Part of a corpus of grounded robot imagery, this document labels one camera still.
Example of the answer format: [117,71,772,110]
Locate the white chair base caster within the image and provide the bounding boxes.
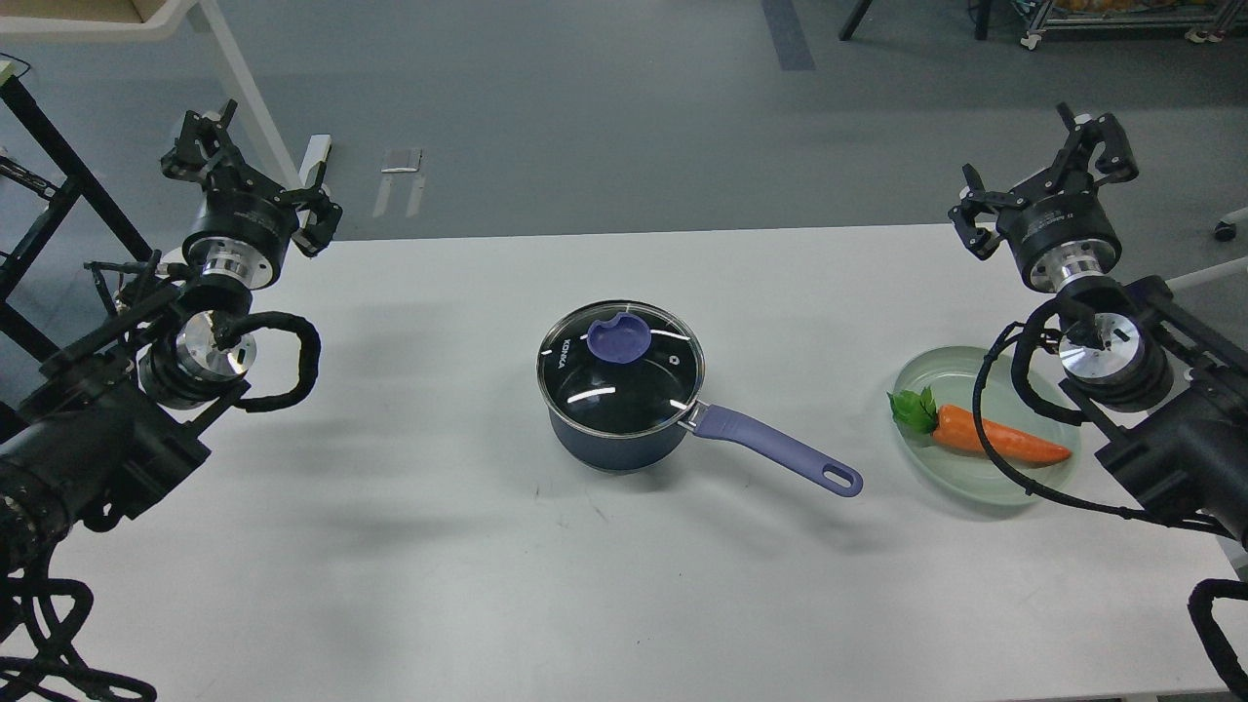
[1212,206,1248,244]

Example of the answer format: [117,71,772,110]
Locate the black metal frame stand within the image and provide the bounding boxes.
[1,59,158,361]

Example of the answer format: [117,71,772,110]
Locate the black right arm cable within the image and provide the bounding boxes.
[972,297,1248,698]

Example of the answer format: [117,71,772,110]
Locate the glass lid with blue knob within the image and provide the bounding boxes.
[535,299,705,437]

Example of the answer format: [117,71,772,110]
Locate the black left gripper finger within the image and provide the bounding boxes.
[161,99,255,195]
[287,162,343,259]

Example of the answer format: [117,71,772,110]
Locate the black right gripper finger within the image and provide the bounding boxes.
[948,164,1030,261]
[1030,102,1139,201]

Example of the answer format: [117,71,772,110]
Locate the black furniture leg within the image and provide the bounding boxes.
[837,0,995,42]

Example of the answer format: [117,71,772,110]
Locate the blue saucepan with handle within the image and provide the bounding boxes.
[539,388,864,497]

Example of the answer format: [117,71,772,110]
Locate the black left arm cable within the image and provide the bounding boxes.
[0,546,157,702]

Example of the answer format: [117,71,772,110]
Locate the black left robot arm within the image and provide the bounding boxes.
[2,99,342,573]

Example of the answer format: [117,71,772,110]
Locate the orange toy carrot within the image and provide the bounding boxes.
[886,387,1073,466]

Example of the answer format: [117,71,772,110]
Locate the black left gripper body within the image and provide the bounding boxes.
[182,190,298,271]

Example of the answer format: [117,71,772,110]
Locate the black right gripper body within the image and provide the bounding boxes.
[995,191,1119,284]

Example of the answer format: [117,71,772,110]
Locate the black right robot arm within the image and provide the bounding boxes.
[948,102,1247,542]

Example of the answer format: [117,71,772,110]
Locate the white table frame leg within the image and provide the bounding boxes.
[1,1,332,189]

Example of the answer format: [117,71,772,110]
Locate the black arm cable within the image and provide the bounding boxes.
[0,546,157,702]
[972,297,1248,698]

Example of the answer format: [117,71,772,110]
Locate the metal cart with casters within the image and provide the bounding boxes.
[1013,1,1246,52]

